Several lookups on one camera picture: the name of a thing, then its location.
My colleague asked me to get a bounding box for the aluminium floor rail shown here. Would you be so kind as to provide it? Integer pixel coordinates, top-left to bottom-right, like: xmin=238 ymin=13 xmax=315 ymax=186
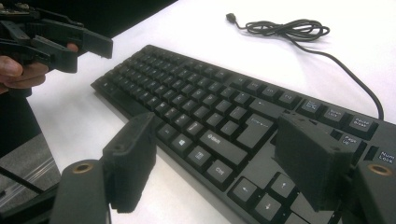
xmin=0 ymin=155 xmax=62 ymax=213

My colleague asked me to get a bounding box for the black keyboard cable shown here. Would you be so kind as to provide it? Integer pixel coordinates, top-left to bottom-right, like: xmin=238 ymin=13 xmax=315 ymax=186
xmin=225 ymin=12 xmax=385 ymax=120

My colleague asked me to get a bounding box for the black computer keyboard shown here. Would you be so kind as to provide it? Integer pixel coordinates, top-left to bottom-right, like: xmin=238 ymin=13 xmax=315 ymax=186
xmin=91 ymin=44 xmax=396 ymax=224

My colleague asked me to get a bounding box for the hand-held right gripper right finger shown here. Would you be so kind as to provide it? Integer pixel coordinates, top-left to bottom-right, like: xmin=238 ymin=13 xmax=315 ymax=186
xmin=275 ymin=113 xmax=355 ymax=213

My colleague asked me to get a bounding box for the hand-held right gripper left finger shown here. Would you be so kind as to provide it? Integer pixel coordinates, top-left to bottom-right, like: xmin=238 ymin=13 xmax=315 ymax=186
xmin=102 ymin=111 xmax=159 ymax=215

